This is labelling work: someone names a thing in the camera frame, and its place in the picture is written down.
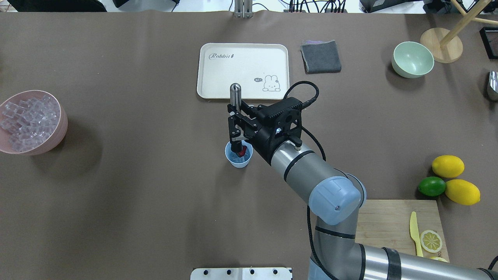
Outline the light green bowl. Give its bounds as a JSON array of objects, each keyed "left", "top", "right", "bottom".
[{"left": 391, "top": 41, "right": 435, "bottom": 79}]

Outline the cream rabbit tray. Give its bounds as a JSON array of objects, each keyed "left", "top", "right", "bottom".
[{"left": 197, "top": 43, "right": 290, "bottom": 100}]

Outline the black tray with glasses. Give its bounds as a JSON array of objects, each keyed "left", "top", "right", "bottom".
[{"left": 479, "top": 27, "right": 498, "bottom": 60}]

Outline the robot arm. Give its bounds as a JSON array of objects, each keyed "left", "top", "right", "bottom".
[{"left": 228, "top": 97, "right": 497, "bottom": 280}]

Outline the whole lemon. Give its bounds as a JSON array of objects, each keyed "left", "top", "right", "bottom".
[
  {"left": 445, "top": 179, "right": 480, "bottom": 206},
  {"left": 431, "top": 155, "right": 465, "bottom": 178}
]

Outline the steel ice scoop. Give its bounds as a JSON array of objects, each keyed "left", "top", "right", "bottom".
[{"left": 487, "top": 71, "right": 498, "bottom": 102}]

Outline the lower whole lemon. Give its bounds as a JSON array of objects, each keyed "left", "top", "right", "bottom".
[{"left": 445, "top": 179, "right": 480, "bottom": 206}]

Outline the red strawberry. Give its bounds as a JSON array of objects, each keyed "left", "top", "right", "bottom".
[{"left": 237, "top": 145, "right": 247, "bottom": 158}]

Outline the bamboo cutting board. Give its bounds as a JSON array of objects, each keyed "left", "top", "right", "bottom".
[{"left": 355, "top": 199, "right": 449, "bottom": 261}]

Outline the aluminium frame post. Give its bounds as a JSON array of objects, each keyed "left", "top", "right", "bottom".
[{"left": 233, "top": 0, "right": 254, "bottom": 18}]

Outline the light blue plastic cup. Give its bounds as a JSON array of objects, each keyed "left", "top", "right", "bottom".
[{"left": 224, "top": 140, "right": 254, "bottom": 168}]

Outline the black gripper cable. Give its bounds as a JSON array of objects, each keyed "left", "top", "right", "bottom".
[{"left": 283, "top": 80, "right": 339, "bottom": 280}]

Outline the pink bowl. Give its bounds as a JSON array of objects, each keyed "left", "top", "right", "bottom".
[{"left": 1, "top": 90, "right": 68, "bottom": 156}]

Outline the steel muddler black tip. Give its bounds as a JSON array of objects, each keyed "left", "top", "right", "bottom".
[{"left": 230, "top": 83, "right": 242, "bottom": 154}]

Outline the yellow plastic knife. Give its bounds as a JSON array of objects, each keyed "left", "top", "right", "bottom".
[{"left": 409, "top": 212, "right": 424, "bottom": 257}]

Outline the wooden cup stand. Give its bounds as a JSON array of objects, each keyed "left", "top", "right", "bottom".
[{"left": 420, "top": 0, "right": 498, "bottom": 63}]

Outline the clear ice cubes pile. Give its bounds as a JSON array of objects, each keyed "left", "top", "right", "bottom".
[{"left": 1, "top": 93, "right": 64, "bottom": 154}]

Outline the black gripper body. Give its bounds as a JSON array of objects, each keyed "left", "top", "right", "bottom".
[{"left": 244, "top": 97, "right": 303, "bottom": 165}]

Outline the grey folded cloth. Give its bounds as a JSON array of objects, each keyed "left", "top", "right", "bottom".
[{"left": 300, "top": 40, "right": 342, "bottom": 74}]

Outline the upper lemon slice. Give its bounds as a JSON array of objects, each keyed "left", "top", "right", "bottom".
[{"left": 430, "top": 256, "right": 448, "bottom": 263}]

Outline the green lime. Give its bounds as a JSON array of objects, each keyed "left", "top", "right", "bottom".
[{"left": 418, "top": 177, "right": 447, "bottom": 197}]

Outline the lemon slice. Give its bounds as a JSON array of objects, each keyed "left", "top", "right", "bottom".
[
  {"left": 430, "top": 256, "right": 448, "bottom": 263},
  {"left": 420, "top": 230, "right": 443, "bottom": 254}
]

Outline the upper whole lemon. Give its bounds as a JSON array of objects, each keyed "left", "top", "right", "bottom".
[{"left": 431, "top": 155, "right": 465, "bottom": 178}]

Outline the lower lemon slice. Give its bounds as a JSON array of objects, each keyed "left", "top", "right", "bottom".
[{"left": 420, "top": 230, "right": 443, "bottom": 254}]

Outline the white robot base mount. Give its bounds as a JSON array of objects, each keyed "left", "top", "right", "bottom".
[{"left": 190, "top": 266, "right": 293, "bottom": 280}]

